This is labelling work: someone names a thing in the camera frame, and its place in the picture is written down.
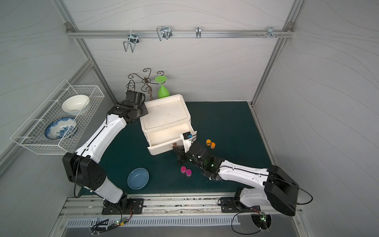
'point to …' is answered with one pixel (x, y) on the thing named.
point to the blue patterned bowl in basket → (61, 128)
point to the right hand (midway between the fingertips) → (173, 148)
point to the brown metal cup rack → (135, 78)
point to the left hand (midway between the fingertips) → (143, 109)
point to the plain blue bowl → (137, 178)
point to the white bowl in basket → (75, 104)
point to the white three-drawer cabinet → (168, 117)
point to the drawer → (162, 141)
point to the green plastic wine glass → (163, 92)
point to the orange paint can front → (212, 145)
